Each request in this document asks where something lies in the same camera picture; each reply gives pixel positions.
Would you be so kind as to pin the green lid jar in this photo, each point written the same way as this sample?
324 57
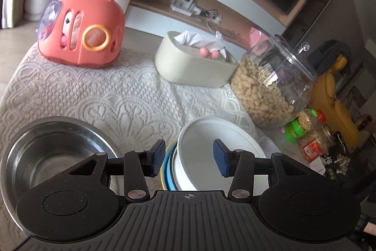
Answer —
296 128

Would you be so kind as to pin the pink ball ornament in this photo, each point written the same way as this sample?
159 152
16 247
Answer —
206 53

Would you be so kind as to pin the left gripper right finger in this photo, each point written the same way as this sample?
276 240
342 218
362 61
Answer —
238 165

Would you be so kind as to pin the stainless steel bowl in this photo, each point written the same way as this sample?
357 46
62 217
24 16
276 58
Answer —
43 149

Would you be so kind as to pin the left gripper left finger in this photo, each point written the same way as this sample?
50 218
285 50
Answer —
141 164

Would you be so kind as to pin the blue enamel bowl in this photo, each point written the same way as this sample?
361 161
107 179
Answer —
171 185

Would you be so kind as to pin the white paper instant-noodle bowl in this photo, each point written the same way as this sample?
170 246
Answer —
193 165

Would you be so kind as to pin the coral toy carrier case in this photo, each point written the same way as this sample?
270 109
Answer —
84 33

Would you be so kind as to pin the red white rectangular tray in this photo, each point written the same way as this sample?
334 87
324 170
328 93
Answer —
265 175

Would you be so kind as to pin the white bowl yellow rim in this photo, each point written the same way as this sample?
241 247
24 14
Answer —
162 173

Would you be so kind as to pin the red label nut jar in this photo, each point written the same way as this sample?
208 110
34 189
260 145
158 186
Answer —
317 137

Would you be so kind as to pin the cream tissue box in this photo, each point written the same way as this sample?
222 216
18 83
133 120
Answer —
182 64

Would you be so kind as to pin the glass jar of peanuts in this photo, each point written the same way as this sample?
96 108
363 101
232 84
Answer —
273 82

